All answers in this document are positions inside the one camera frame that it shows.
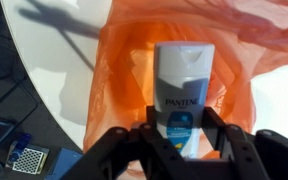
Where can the orange plastic bag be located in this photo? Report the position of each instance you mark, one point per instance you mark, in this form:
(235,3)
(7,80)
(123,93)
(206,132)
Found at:
(124,83)

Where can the checkerboard calibration board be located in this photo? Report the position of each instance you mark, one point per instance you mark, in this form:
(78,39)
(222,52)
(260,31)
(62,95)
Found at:
(29,160)

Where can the small blue plastic part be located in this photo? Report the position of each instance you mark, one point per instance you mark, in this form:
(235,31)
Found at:
(21,141)

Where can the white Pantene bottle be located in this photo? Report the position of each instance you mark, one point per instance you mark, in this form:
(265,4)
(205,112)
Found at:
(184,83)

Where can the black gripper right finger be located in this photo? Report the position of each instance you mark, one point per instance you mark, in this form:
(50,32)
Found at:
(267,156)

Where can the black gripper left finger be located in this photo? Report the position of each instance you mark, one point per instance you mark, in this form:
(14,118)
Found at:
(124,156)

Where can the blue flat box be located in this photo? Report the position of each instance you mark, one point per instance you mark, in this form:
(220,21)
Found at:
(64,165)

